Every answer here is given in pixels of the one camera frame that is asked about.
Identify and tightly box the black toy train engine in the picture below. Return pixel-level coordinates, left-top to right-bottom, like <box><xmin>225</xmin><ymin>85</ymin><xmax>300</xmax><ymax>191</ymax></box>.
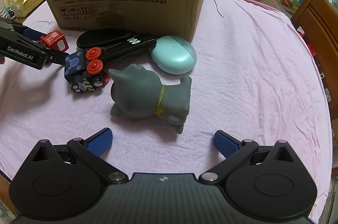
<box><xmin>64</xmin><ymin>47</ymin><xmax>109</xmax><ymax>93</ymax></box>

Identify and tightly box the pink table cloth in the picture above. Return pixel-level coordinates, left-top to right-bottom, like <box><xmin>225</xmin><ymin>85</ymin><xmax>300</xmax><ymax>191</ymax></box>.
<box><xmin>1</xmin><ymin>0</ymin><xmax>332</xmax><ymax>217</ymax></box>

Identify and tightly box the red toy train car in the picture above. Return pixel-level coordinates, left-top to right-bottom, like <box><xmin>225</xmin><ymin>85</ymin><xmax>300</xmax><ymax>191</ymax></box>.
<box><xmin>41</xmin><ymin>30</ymin><xmax>69</xmax><ymax>52</ymax></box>

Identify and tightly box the mint green earbud case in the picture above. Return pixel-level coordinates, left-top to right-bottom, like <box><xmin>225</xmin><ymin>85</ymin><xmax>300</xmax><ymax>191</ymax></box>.
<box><xmin>151</xmin><ymin>36</ymin><xmax>197</xmax><ymax>75</ymax></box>

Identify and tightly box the black digital timer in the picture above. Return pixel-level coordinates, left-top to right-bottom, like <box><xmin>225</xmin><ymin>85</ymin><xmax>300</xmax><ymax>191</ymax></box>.
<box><xmin>100</xmin><ymin>34</ymin><xmax>158</xmax><ymax>64</ymax></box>

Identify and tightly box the black oval case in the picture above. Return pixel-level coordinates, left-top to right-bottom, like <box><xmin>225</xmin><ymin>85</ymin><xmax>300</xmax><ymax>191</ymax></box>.
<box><xmin>76</xmin><ymin>27</ymin><xmax>130</xmax><ymax>49</ymax></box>

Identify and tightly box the grey rubber cat toy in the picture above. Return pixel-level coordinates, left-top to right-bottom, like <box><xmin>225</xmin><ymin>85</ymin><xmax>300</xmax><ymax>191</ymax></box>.
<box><xmin>108</xmin><ymin>64</ymin><xmax>192</xmax><ymax>134</ymax></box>

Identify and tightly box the wooden chair right side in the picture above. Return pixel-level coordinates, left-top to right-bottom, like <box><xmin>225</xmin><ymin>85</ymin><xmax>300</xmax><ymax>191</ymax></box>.
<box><xmin>291</xmin><ymin>0</ymin><xmax>338</xmax><ymax>120</ymax></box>

